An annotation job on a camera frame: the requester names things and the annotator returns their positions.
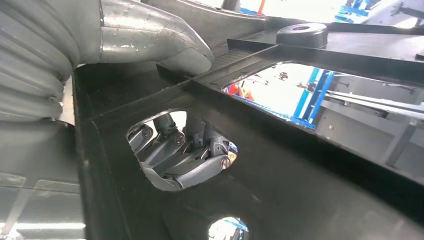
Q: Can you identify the stainless steel workbench table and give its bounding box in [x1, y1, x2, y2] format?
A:
[314, 74, 424, 176]
[0, 120, 87, 240]

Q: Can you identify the blue metal frame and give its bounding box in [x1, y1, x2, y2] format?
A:
[231, 67, 335, 131]

